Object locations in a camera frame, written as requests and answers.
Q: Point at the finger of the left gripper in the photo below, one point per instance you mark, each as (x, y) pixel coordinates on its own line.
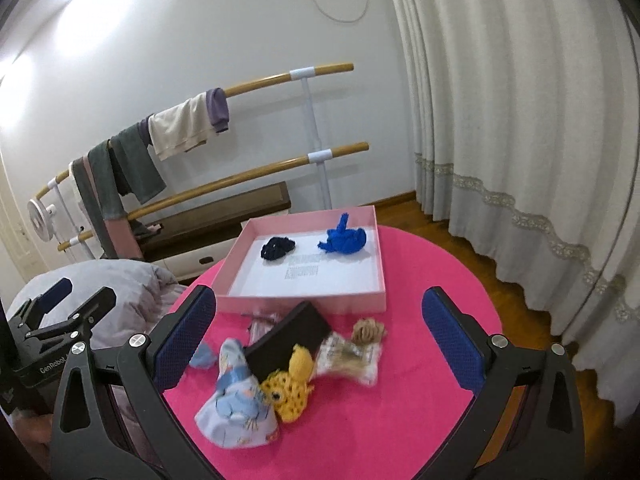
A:
(80, 323)
(31, 313)

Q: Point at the black pouch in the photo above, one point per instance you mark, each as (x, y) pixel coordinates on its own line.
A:
(304, 325)

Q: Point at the pink felt table mat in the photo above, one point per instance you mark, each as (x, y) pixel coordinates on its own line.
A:
(376, 399)

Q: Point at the beige satin scrunchie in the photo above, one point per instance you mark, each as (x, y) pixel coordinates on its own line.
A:
(368, 331)

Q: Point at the purple cloth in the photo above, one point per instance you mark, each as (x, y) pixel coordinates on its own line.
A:
(217, 109)

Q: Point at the pink shallow cardboard box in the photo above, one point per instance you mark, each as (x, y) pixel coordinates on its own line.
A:
(336, 284)

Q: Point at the small white fan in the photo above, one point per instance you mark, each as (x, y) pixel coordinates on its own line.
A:
(42, 218)

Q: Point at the dark green towel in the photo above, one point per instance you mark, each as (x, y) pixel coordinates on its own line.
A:
(121, 166)

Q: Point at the cream towel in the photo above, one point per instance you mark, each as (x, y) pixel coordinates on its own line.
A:
(180, 128)

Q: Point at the dark navy scrunchie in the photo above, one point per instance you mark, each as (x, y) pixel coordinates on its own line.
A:
(277, 248)

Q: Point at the upper wooden ballet bar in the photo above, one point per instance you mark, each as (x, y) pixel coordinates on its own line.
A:
(274, 80)

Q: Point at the blue crochet toy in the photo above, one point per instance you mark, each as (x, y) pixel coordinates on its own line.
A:
(342, 239)

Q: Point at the light blue cartoon cloth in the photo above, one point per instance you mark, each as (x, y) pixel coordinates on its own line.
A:
(238, 414)

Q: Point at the grey quilted bedding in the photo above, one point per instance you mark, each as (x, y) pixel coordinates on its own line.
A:
(144, 294)

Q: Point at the white pleated curtain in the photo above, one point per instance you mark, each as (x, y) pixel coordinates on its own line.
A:
(526, 136)

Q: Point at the small light blue sock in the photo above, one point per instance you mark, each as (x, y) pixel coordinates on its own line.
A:
(203, 357)

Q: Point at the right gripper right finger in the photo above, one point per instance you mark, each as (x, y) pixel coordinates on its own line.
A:
(524, 420)

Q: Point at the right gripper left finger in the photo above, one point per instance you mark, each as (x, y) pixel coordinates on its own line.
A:
(89, 438)

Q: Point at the white bar stand post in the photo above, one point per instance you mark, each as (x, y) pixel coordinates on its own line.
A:
(303, 75)
(54, 185)

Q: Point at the bag of cotton swabs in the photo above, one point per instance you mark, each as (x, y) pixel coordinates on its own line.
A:
(339, 357)

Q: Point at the grey pink hanging cloth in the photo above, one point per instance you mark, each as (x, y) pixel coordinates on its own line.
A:
(100, 219)

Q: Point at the lower wooden ballet bar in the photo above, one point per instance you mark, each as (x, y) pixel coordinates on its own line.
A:
(313, 158)

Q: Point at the wooden ballet bar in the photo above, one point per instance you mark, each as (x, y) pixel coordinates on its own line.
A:
(313, 158)
(274, 80)

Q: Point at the left white bar stand post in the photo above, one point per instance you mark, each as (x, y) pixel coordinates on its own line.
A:
(54, 185)

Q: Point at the clear pouch with mauve strap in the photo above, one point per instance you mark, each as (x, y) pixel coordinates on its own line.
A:
(260, 324)

